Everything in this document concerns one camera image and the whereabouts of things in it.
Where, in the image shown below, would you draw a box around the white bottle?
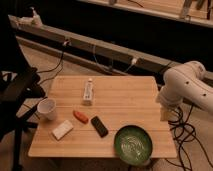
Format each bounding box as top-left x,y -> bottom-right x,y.
83,78 -> 93,105

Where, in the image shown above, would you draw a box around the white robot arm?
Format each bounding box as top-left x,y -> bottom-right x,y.
156,61 -> 213,121

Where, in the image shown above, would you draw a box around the green ceramic bowl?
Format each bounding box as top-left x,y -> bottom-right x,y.
114,125 -> 153,166

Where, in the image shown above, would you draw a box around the black remote control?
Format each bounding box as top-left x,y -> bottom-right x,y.
91,116 -> 108,138

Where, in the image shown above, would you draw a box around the wooden table board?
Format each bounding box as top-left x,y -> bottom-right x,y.
28,76 -> 177,158

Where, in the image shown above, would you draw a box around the orange carrot toy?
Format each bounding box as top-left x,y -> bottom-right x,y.
73,111 -> 89,124

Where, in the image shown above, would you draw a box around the white rectangular block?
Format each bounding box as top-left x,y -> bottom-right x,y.
52,120 -> 74,140

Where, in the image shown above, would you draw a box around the white paper cup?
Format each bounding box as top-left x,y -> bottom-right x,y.
37,98 -> 57,120

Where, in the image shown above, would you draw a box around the black office chair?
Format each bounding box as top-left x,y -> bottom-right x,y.
0,9 -> 47,171

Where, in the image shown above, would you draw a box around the black floor cables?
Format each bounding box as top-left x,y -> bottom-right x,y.
165,103 -> 213,171

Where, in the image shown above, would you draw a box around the grey metal rail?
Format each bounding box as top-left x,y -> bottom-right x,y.
9,15 -> 213,84

